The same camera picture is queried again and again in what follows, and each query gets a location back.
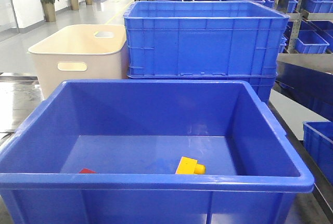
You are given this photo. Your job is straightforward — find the yellow toy brick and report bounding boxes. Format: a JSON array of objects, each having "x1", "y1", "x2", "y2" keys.
[{"x1": 175, "y1": 156, "x2": 206, "y2": 175}]

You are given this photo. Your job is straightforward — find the red toy block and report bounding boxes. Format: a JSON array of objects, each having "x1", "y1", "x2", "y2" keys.
[{"x1": 79, "y1": 168, "x2": 96, "y2": 174}]

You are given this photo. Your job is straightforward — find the blue target bin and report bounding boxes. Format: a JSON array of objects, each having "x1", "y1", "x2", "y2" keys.
[{"x1": 1, "y1": 80, "x2": 314, "y2": 223}]

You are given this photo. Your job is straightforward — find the beige plastic bin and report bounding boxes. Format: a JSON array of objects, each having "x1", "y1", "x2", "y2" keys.
[{"x1": 28, "y1": 24, "x2": 129, "y2": 98}]

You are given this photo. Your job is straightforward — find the blue bin on right shelf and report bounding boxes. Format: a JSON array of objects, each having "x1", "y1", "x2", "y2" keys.
[{"x1": 295, "y1": 30, "x2": 329, "y2": 54}]

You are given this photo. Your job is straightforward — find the blue bin lower right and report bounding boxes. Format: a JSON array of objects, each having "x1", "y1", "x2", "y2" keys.
[{"x1": 303, "y1": 122, "x2": 332, "y2": 184}]

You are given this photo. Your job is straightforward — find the large blue crate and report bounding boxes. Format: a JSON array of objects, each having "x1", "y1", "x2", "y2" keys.
[{"x1": 123, "y1": 1, "x2": 289, "y2": 77}]

